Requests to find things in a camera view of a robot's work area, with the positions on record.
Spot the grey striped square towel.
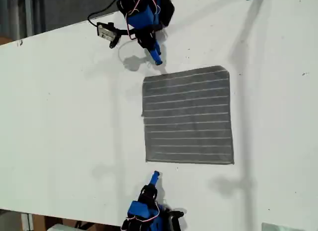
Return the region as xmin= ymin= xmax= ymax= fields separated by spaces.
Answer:
xmin=141 ymin=65 xmax=235 ymax=165

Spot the white table leg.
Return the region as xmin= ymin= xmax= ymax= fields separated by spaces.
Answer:
xmin=20 ymin=213 xmax=34 ymax=231

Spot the red white servo wire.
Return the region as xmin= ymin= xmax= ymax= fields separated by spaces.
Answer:
xmin=126 ymin=200 xmax=161 ymax=223
xmin=125 ymin=0 xmax=161 ymax=41

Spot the black camera cable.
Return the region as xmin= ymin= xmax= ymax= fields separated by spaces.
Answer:
xmin=87 ymin=2 xmax=120 ymax=27

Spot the black camera stalk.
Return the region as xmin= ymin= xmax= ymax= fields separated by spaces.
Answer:
xmin=108 ymin=28 xmax=137 ymax=49

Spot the white container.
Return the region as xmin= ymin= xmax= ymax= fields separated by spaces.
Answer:
xmin=46 ymin=223 xmax=80 ymax=231

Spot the black camera box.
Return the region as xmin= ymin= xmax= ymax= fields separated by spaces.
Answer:
xmin=96 ymin=21 xmax=117 ymax=41
xmin=166 ymin=209 xmax=185 ymax=231

